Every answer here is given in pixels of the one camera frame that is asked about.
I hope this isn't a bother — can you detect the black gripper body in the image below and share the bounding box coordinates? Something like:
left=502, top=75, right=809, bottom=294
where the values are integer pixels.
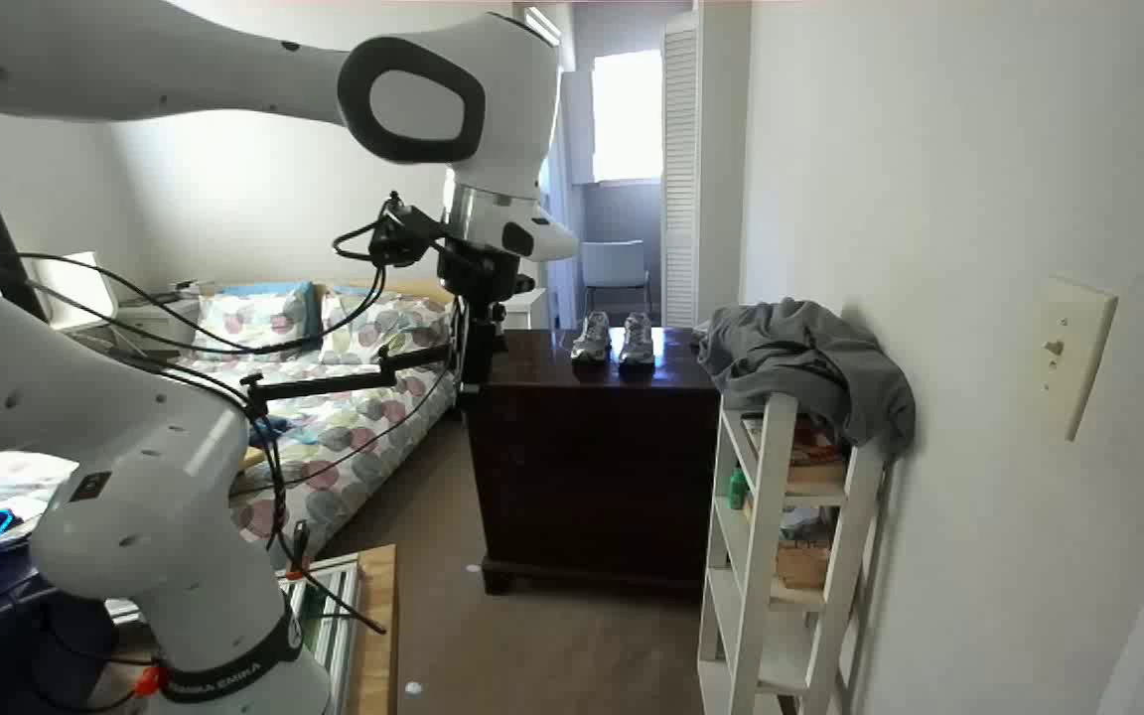
left=437, top=240, right=532, bottom=394

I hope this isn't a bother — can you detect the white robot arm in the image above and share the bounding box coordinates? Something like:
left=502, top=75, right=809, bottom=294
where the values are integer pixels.
left=0, top=0, right=570, bottom=715

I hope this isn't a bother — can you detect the white chair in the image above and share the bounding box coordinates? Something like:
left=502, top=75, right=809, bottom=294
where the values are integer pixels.
left=578, top=240, right=653, bottom=315

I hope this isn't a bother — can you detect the left gray shoe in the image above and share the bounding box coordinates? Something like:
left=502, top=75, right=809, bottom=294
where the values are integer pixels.
left=568, top=310, right=610, bottom=379

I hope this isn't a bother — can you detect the gray shoe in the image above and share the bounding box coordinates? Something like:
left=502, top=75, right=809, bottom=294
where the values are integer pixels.
left=568, top=310, right=610, bottom=379
left=619, top=315, right=654, bottom=383

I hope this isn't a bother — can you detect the right gray shoe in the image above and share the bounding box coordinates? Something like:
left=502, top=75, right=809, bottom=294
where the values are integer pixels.
left=619, top=315, right=654, bottom=383

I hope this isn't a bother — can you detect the bed with patterned quilt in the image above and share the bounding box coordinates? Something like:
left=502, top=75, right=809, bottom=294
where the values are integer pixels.
left=0, top=275, right=470, bottom=559

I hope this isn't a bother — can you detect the blue patterned pillow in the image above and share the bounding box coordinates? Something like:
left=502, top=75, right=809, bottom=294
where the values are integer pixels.
left=194, top=283, right=320, bottom=351

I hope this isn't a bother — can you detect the dark wooden dresser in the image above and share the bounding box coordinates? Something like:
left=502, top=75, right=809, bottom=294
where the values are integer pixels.
left=464, top=330, right=717, bottom=594

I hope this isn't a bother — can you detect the gray fleece jacket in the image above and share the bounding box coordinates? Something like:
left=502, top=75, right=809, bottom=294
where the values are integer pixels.
left=698, top=299, right=919, bottom=459

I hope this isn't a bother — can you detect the white wooden shelf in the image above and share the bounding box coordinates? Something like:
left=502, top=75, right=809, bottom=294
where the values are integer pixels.
left=695, top=394, right=887, bottom=715

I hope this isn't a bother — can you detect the black cable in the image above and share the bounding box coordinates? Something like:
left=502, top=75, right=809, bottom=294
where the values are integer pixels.
left=10, top=195, right=470, bottom=639

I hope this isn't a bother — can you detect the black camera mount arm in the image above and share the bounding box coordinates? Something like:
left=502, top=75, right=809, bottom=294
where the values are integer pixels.
left=243, top=344, right=455, bottom=413

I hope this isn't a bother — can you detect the beige wall light switch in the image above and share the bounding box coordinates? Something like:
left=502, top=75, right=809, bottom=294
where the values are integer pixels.
left=1033, top=283, right=1115, bottom=442

